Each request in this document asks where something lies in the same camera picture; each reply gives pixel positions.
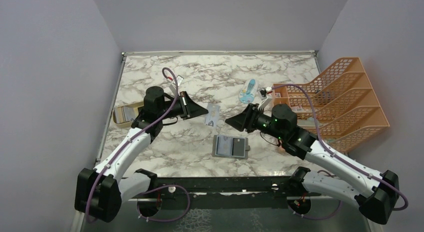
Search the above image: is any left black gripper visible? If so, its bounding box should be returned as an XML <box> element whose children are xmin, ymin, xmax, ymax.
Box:
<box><xmin>158</xmin><ymin>91</ymin><xmax>209</xmax><ymax>120</ymax></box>

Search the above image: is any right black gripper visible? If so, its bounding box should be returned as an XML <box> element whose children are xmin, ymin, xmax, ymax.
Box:
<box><xmin>225</xmin><ymin>102</ymin><xmax>286</xmax><ymax>141</ymax></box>

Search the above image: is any black VIP credit card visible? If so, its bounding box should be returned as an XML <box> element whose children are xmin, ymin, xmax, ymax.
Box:
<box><xmin>231</xmin><ymin>137</ymin><xmax>246</xmax><ymax>158</ymax></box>

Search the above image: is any silver VIP credit card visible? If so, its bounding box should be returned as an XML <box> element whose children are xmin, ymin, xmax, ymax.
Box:
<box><xmin>215</xmin><ymin>135</ymin><xmax>233</xmax><ymax>157</ymax></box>

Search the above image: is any taupe leather card holder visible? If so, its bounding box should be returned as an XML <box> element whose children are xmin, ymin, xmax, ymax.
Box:
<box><xmin>211</xmin><ymin>134</ymin><xmax>250</xmax><ymax>160</ymax></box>

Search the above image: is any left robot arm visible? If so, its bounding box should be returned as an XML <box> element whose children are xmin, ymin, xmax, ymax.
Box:
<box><xmin>74</xmin><ymin>86</ymin><xmax>208</xmax><ymax>223</ymax></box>

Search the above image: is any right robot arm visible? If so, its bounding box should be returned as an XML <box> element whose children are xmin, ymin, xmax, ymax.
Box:
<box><xmin>225</xmin><ymin>103</ymin><xmax>400</xmax><ymax>225</ymax></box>

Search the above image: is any beige card tray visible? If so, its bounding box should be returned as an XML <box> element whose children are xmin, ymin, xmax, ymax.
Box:
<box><xmin>112</xmin><ymin>101</ymin><xmax>144</xmax><ymax>128</ymax></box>

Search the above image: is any stack of cards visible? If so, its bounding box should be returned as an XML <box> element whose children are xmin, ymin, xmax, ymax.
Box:
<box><xmin>113</xmin><ymin>105</ymin><xmax>138</xmax><ymax>124</ymax></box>

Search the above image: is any red white small box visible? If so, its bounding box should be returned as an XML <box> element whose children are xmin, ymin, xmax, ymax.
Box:
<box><xmin>292</xmin><ymin>105</ymin><xmax>304</xmax><ymax>113</ymax></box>

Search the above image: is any orange plastic file organizer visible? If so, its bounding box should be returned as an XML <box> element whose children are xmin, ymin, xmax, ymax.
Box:
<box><xmin>272</xmin><ymin>57</ymin><xmax>390</xmax><ymax>154</ymax></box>

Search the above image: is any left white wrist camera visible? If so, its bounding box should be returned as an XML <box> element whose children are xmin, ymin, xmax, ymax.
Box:
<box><xmin>168</xmin><ymin>75</ymin><xmax>184</xmax><ymax>95</ymax></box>

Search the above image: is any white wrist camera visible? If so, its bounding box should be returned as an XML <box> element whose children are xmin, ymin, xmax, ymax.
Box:
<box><xmin>168</xmin><ymin>75</ymin><xmax>184</xmax><ymax>95</ymax></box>
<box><xmin>258</xmin><ymin>87</ymin><xmax>273</xmax><ymax>109</ymax></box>

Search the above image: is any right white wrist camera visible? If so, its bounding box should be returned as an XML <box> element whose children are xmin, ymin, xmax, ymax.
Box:
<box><xmin>258</xmin><ymin>87</ymin><xmax>273</xmax><ymax>109</ymax></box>

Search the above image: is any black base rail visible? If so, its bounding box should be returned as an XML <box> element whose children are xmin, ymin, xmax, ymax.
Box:
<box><xmin>133</xmin><ymin>176</ymin><xmax>317</xmax><ymax>210</ymax></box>

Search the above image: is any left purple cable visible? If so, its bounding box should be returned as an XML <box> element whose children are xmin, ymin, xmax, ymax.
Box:
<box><xmin>84</xmin><ymin>67</ymin><xmax>191</xmax><ymax>224</ymax></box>

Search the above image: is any purple cable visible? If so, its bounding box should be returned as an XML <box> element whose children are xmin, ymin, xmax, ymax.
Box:
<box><xmin>259</xmin><ymin>83</ymin><xmax>409</xmax><ymax>221</ymax></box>
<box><xmin>84</xmin><ymin>67</ymin><xmax>191</xmax><ymax>224</ymax></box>

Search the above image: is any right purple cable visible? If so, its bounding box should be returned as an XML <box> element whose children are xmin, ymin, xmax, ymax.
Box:
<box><xmin>259</xmin><ymin>83</ymin><xmax>409</xmax><ymax>221</ymax></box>

